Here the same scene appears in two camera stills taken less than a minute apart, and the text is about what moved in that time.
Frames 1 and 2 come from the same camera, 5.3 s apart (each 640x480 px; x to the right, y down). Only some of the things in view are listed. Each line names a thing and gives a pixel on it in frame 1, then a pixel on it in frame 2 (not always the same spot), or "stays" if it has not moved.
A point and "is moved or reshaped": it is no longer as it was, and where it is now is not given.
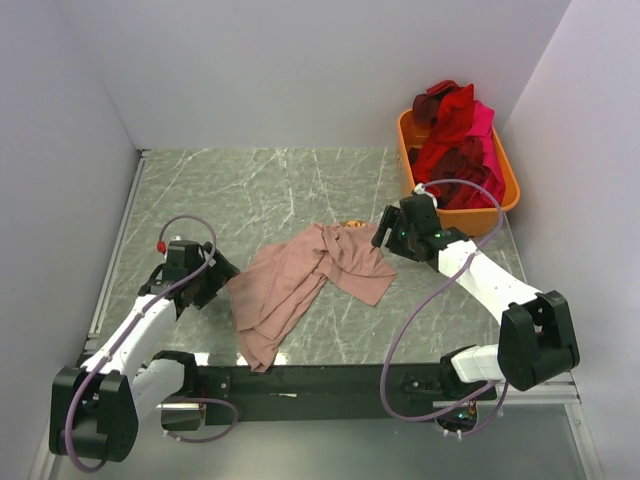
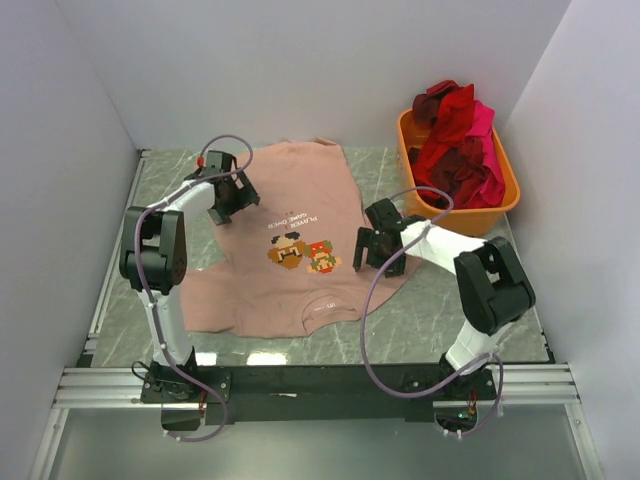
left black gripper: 220,272 -> 247,191
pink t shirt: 274,291 is moved or reshaped
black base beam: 334,392 stays
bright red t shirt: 452,126 stays
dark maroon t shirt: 426,106 stays
